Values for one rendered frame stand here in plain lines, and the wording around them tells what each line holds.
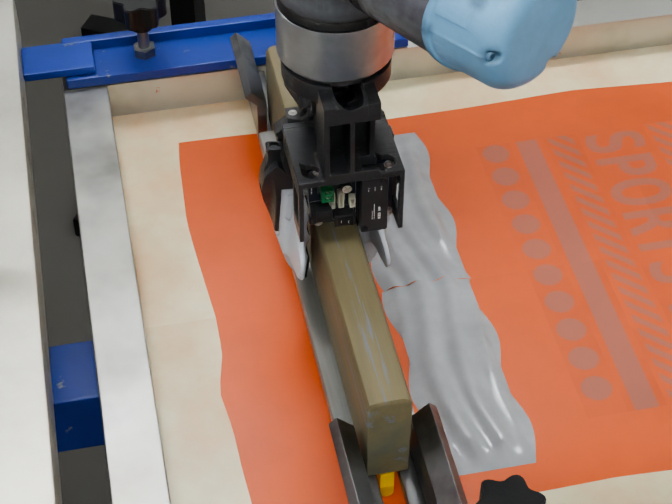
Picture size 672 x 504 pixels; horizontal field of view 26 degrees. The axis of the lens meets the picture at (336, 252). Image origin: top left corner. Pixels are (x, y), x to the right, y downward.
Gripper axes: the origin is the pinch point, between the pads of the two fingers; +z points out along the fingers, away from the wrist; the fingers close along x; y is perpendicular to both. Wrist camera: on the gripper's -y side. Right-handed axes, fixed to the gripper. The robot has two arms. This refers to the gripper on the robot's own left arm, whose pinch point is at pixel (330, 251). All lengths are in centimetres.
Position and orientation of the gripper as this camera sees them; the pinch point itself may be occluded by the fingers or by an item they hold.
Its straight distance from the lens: 108.3
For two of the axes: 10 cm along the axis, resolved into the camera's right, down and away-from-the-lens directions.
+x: 9.8, -1.4, 1.4
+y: 2.0, 6.9, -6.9
